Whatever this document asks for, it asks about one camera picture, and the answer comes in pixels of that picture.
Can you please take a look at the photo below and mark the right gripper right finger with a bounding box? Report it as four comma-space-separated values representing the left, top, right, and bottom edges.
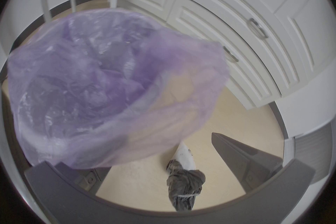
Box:
211, 132, 284, 193

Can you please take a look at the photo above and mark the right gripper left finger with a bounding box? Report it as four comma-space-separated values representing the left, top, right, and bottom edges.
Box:
54, 161, 112, 192

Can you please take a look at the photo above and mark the white paper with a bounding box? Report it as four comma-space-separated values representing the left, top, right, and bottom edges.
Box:
172, 142, 197, 170

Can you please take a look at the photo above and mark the black plastic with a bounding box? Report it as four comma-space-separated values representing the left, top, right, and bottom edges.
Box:
166, 159, 206, 212

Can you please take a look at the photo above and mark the purple plastic bag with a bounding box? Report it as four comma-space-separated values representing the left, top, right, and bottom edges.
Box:
7, 7, 230, 169

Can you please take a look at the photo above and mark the white wardrobe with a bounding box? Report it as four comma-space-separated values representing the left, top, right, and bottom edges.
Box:
115, 0, 336, 110

